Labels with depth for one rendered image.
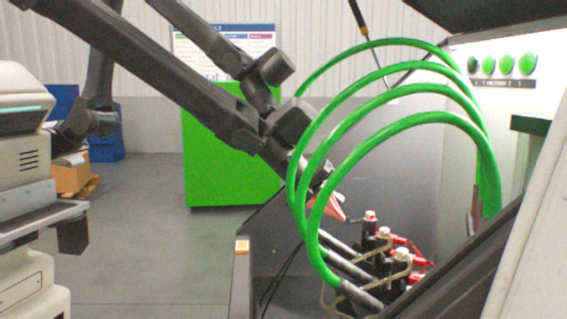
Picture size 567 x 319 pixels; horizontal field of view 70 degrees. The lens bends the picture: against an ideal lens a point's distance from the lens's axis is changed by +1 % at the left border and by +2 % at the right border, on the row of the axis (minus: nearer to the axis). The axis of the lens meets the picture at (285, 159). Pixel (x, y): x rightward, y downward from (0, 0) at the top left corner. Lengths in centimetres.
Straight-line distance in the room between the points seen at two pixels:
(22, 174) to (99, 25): 59
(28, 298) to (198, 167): 294
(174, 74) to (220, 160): 336
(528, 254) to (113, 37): 57
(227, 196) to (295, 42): 378
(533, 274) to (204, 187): 379
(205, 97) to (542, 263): 49
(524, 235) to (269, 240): 76
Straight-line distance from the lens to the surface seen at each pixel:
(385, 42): 79
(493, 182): 53
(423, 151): 110
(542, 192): 41
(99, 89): 116
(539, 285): 39
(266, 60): 89
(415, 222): 115
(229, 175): 402
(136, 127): 767
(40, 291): 126
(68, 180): 482
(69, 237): 123
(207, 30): 97
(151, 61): 65
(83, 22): 66
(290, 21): 718
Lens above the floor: 136
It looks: 12 degrees down
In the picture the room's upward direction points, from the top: straight up
